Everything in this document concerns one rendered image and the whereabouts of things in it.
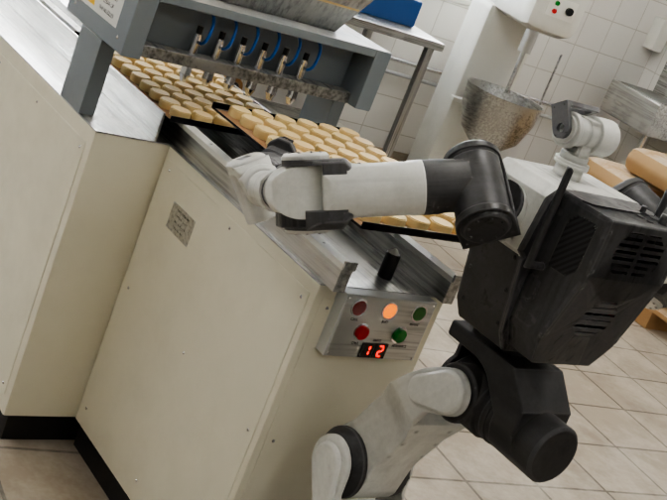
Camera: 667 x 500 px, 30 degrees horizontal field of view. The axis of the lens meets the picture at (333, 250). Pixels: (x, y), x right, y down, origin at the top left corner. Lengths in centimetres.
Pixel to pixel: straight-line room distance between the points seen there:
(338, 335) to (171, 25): 88
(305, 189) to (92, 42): 106
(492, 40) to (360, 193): 479
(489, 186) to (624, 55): 600
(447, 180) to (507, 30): 478
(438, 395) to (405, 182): 46
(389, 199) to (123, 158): 106
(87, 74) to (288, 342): 84
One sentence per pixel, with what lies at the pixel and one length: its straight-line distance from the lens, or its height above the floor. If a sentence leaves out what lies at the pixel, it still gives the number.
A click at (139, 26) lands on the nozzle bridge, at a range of 280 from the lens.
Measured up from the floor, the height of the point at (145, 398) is 31.
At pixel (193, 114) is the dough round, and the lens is 297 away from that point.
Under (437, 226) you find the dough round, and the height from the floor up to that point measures 101.
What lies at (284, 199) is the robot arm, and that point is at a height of 107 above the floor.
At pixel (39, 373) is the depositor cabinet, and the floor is 21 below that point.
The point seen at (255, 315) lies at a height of 68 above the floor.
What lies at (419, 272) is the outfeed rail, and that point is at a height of 86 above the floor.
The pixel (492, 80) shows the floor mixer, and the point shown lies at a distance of 679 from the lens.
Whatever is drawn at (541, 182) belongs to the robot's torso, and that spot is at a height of 123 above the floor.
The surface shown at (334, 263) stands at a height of 89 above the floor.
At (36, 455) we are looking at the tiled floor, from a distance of 319.
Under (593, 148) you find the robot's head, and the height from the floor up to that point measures 130.
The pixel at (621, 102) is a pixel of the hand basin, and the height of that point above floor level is 80.
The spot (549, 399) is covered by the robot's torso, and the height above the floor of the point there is 88.
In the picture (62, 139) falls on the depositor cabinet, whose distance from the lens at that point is 299.
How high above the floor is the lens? 162
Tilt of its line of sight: 17 degrees down
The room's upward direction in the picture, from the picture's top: 22 degrees clockwise
